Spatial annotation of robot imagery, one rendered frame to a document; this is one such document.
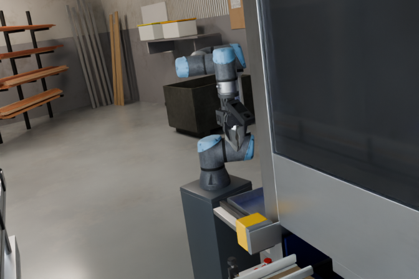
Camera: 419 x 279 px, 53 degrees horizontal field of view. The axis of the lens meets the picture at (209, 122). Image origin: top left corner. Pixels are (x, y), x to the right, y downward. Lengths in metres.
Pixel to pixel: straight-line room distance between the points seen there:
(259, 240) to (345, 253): 0.25
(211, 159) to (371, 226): 1.18
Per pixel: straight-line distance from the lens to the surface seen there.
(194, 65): 1.52
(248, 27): 1.03
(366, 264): 0.90
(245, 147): 1.90
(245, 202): 1.57
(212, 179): 1.95
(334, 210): 0.91
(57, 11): 10.05
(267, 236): 1.11
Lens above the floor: 1.55
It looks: 14 degrees down
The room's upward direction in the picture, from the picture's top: 8 degrees counter-clockwise
